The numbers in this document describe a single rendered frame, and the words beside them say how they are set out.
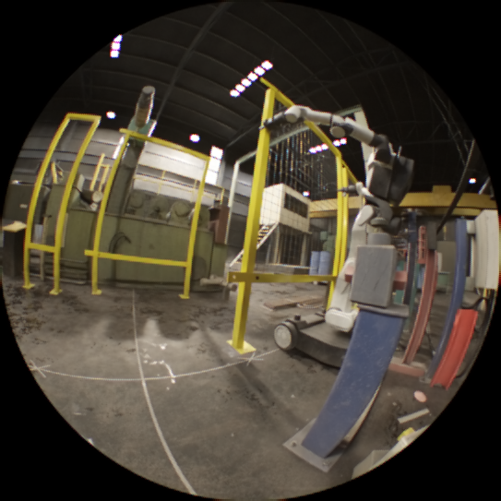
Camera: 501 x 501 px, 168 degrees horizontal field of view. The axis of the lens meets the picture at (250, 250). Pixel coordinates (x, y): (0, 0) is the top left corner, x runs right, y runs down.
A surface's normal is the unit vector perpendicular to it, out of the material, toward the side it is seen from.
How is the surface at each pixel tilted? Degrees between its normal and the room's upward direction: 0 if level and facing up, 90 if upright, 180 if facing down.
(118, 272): 90
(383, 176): 104
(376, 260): 90
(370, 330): 90
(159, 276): 90
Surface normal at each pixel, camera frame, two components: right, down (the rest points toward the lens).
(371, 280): -0.78, -0.12
